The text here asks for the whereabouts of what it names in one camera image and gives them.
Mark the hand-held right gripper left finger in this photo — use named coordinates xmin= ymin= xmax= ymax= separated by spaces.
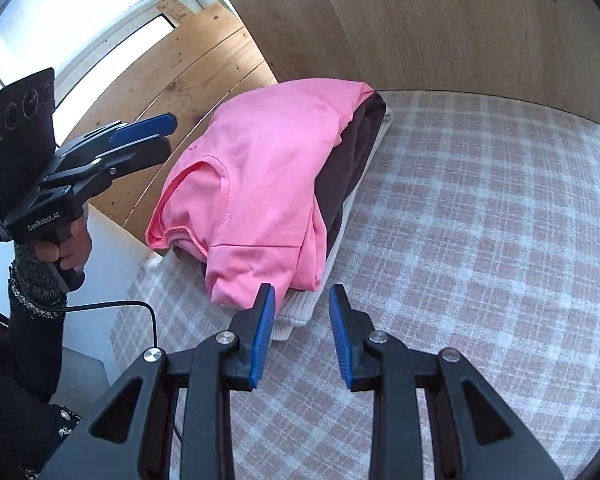
xmin=40 ymin=283 xmax=277 ymax=480

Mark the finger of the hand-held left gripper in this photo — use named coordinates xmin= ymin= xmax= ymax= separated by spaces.
xmin=45 ymin=135 xmax=172 ymax=196
xmin=77 ymin=113 xmax=176 ymax=148

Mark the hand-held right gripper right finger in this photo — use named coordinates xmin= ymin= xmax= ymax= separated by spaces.
xmin=328 ymin=284 xmax=566 ymax=480

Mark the pink shirt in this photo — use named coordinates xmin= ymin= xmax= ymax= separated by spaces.
xmin=146 ymin=79 xmax=376 ymax=308

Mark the person's left forearm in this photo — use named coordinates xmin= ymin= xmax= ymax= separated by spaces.
xmin=7 ymin=242 xmax=88 ymax=401

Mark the person's left hand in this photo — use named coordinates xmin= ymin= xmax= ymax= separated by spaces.
xmin=32 ymin=215 xmax=93 ymax=273

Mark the folded beige knit garment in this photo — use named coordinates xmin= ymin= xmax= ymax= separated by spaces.
xmin=170 ymin=107 xmax=395 ymax=343

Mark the pine plank panel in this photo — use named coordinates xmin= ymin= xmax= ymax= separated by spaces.
xmin=62 ymin=2 xmax=279 ymax=258

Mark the folded brown garment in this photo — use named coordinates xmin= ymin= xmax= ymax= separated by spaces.
xmin=312 ymin=91 xmax=387 ymax=256

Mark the large wooden board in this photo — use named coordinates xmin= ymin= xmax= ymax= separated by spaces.
xmin=202 ymin=0 xmax=600 ymax=126

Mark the white window frame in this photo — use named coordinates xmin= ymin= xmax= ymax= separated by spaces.
xmin=0 ymin=0 xmax=231 ymax=126

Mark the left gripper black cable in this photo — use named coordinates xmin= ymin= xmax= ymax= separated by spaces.
xmin=0 ymin=177 xmax=159 ymax=351

